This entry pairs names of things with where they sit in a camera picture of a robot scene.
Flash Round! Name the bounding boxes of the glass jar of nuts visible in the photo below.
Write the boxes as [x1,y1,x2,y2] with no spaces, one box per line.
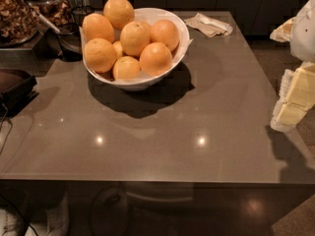
[0,0,38,48]

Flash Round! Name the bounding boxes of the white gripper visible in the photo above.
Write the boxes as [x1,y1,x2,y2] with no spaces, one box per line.
[270,0,315,132]

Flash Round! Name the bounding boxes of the black device at left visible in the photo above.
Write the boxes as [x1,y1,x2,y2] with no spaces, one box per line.
[0,69,37,117]

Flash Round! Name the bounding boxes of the black wire stand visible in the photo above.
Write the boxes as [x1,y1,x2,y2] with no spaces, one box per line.
[57,5,95,62]

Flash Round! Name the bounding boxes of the small hidden middle orange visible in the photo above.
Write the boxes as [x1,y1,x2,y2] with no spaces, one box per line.
[113,41,124,58]

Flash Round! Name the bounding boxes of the crumpled paper napkins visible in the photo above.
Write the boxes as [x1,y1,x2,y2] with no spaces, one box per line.
[185,13,233,37]

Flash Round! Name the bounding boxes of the white ceramic bowl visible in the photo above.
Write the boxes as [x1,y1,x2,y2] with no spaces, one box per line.
[83,8,191,91]

